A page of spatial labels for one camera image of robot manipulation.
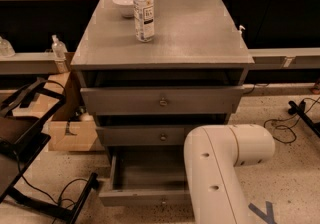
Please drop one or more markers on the clear plastic container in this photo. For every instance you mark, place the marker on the clear plastic container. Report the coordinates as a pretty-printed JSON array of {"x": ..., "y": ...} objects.
[{"x": 6, "y": 49}]

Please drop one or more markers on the grey middle drawer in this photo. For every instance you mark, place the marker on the grey middle drawer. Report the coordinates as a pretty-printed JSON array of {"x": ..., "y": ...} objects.
[{"x": 143, "y": 135}]

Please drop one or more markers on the brown shoe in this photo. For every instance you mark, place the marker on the brown shoe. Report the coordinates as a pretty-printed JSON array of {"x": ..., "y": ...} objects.
[{"x": 316, "y": 87}]

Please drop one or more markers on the white ceramic bowl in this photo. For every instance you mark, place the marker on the white ceramic bowl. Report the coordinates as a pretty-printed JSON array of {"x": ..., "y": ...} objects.
[{"x": 125, "y": 7}]

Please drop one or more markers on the clear pump bottle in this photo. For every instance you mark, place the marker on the clear pump bottle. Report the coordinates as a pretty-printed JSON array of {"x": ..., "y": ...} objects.
[{"x": 58, "y": 47}]

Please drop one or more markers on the clear plastic water bottle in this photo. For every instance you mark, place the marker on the clear plastic water bottle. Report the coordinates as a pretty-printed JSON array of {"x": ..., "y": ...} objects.
[{"x": 144, "y": 19}]

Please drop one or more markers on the grey drawer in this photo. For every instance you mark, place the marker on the grey drawer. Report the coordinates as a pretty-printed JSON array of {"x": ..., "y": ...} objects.
[
  {"x": 161, "y": 100},
  {"x": 146, "y": 175},
  {"x": 143, "y": 135}
]

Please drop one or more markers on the black stand leg right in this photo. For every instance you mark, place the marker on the black stand leg right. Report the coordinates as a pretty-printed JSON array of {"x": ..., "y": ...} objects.
[{"x": 299, "y": 109}]

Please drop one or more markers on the black cart frame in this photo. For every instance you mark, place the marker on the black cart frame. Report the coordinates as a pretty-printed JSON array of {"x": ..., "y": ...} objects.
[{"x": 22, "y": 139}]

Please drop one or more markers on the cardboard box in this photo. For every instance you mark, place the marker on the cardboard box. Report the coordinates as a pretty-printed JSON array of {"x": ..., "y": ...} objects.
[{"x": 71, "y": 128}]

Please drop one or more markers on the small white pump nozzle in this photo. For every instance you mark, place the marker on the small white pump nozzle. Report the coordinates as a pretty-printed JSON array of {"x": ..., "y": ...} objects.
[{"x": 241, "y": 29}]

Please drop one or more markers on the grey bottom drawer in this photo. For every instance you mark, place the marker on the grey bottom drawer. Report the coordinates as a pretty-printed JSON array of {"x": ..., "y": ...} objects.
[{"x": 146, "y": 175}]

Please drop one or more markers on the grey top drawer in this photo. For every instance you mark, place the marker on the grey top drawer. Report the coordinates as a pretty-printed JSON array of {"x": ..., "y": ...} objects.
[{"x": 161, "y": 100}]

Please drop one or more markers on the grey drawer cabinet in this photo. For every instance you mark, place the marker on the grey drawer cabinet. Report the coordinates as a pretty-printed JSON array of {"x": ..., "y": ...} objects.
[{"x": 196, "y": 44}]

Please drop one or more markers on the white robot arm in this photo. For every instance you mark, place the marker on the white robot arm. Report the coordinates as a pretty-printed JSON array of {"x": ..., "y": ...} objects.
[{"x": 211, "y": 154}]

